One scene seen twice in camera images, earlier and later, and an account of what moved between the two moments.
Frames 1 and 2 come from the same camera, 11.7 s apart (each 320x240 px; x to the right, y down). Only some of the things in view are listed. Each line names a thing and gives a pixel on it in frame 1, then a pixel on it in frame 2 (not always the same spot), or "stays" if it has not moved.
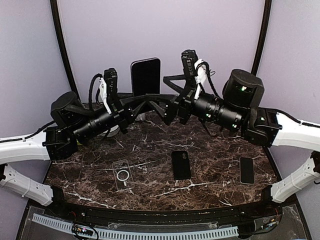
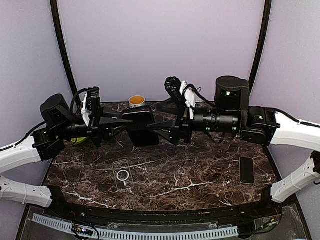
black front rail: (270, 208) stays
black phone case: (181, 166) → (141, 117)
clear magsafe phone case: (123, 175) stays
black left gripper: (122, 111) → (96, 126)
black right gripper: (171, 111) → (182, 119)
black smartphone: (145, 75) → (144, 137)
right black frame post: (259, 47) stays
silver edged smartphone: (246, 168) stays
